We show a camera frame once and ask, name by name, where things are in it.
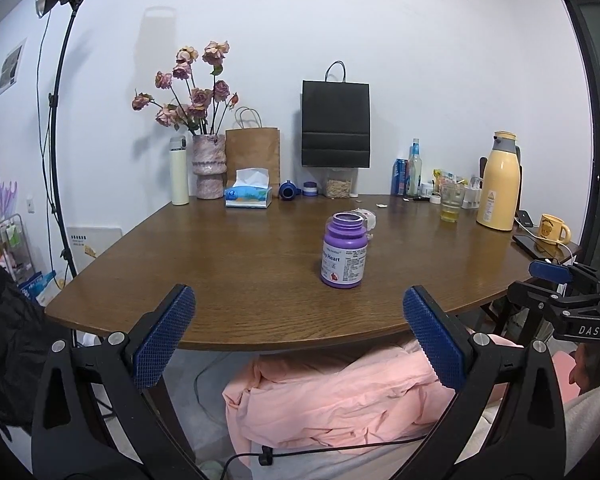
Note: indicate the dark door frame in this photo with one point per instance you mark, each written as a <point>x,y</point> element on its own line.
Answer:
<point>597,125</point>

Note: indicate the dried pink roses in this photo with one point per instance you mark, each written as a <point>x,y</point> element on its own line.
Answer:
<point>190,95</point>

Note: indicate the pink marbled vase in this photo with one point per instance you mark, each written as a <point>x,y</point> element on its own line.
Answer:
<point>208,165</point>

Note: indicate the brown paper bag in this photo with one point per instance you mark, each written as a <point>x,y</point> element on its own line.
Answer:
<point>253,152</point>

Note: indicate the blue tissue box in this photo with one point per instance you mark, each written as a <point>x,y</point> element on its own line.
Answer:
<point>249,191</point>

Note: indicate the wall photo print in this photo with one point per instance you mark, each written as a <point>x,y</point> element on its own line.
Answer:
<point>11,66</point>

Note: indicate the black paper bag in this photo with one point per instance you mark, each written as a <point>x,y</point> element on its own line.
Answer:
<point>335,122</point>

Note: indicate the yellow thermos jug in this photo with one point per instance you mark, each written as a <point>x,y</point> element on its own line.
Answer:
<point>499,182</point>

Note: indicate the snack packets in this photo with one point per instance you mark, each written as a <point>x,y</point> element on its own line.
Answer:
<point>447,178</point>

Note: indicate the black smartphone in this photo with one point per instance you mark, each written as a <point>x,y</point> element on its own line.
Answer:
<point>530,245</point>

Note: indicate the purple supplement bottle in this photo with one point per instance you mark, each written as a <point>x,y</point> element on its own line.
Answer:
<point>343,255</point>

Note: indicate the cream thermos bottle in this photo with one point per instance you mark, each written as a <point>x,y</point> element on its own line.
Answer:
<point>179,172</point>

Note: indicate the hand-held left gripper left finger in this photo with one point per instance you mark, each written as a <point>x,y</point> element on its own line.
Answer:
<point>165,340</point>

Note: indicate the person's right hand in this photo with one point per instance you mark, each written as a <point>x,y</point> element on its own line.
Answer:
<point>587,367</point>

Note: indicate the yellow mug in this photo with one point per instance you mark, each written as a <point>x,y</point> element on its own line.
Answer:
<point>552,229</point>

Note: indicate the small blue cap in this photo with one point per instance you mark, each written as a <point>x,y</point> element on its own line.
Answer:
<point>288,190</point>

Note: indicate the clear drink bottle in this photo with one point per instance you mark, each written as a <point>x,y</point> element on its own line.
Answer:
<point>415,167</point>

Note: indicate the small purple-lidded jar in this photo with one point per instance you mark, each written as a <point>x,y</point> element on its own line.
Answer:
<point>310,188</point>

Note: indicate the glass with yellow liquid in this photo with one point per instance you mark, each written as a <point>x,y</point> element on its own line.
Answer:
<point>450,204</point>

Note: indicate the pink cloth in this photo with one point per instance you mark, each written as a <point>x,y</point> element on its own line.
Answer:
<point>340,395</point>

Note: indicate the clear oat container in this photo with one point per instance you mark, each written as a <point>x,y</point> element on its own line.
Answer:
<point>338,183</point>

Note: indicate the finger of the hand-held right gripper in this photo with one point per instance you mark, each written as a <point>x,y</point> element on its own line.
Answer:
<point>550,271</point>
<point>540,296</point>

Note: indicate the white organiser box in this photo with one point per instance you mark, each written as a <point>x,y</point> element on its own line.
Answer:
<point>471,195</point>

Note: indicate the white wall socket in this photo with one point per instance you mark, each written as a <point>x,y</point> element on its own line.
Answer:
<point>30,204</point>

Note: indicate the blue drink can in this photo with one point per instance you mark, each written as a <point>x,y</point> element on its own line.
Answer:
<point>399,176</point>

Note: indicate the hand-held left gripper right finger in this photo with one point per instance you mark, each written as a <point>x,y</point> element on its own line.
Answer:
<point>432,340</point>

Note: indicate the white board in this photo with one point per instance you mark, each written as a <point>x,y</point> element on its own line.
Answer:
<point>92,245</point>

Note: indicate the black jacket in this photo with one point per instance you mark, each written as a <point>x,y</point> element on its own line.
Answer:
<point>10,345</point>

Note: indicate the grey clothing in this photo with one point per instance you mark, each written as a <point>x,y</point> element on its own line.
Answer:
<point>585,435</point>

